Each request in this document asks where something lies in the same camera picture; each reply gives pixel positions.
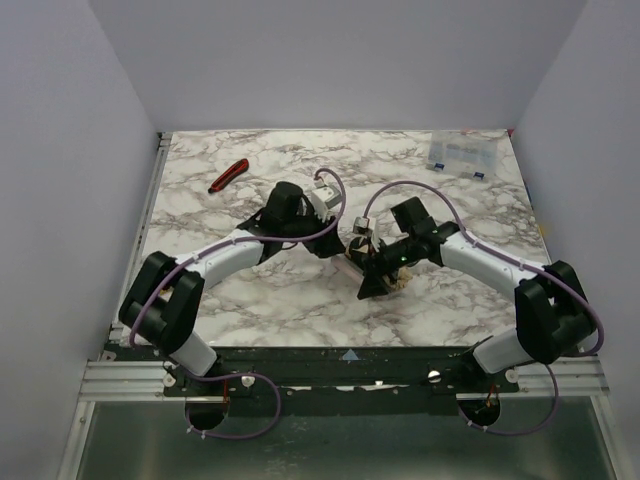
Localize black and beige umbrella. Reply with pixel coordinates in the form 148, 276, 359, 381
345, 237, 412, 300

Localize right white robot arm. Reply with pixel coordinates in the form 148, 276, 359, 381
347, 197, 596, 374

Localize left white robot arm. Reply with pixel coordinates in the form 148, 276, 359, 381
118, 179, 345, 376

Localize red black utility knife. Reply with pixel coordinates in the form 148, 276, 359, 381
208, 158, 250, 194

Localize clear plastic parts box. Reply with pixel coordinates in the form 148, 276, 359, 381
427, 131, 498, 180

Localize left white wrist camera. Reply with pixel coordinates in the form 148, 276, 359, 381
308, 185, 343, 221

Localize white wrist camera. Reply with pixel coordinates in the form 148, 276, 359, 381
352, 216, 378, 238
308, 185, 343, 221

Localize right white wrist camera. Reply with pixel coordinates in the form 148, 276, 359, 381
352, 216, 378, 238

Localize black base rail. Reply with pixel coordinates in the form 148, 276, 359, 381
164, 347, 519, 417

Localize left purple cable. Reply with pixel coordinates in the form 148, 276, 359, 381
129, 167, 349, 441

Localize aluminium frame rail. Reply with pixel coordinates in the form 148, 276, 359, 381
56, 131, 173, 479

